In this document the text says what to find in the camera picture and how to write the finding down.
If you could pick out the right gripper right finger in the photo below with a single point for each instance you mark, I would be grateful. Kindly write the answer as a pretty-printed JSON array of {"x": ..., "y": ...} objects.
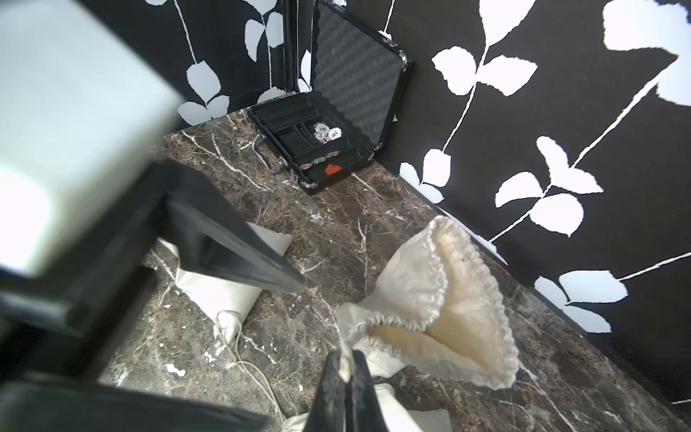
[{"x": 363, "y": 408}]

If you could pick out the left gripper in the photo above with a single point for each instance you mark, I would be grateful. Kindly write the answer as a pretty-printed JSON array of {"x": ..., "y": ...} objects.
[{"x": 69, "y": 322}]

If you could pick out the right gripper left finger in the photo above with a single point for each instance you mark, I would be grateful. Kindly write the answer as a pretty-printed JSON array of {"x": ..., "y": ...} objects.
[{"x": 328, "y": 410}]

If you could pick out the tall white cloth bag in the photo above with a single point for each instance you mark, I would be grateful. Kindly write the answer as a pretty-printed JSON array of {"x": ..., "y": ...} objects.
[{"x": 435, "y": 307}]

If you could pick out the poker chips in slot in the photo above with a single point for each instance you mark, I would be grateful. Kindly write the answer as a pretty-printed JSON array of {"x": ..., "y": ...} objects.
[{"x": 319, "y": 160}]

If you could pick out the red guitar pick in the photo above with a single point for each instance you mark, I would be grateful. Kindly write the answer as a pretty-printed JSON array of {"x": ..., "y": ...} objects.
[{"x": 332, "y": 170}]

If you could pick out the black poker chip case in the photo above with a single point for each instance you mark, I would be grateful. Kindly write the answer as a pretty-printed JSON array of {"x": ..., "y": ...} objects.
[{"x": 357, "y": 81}]

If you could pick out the white poker chips pile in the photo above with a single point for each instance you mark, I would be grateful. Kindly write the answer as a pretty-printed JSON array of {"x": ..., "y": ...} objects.
[{"x": 324, "y": 134}]

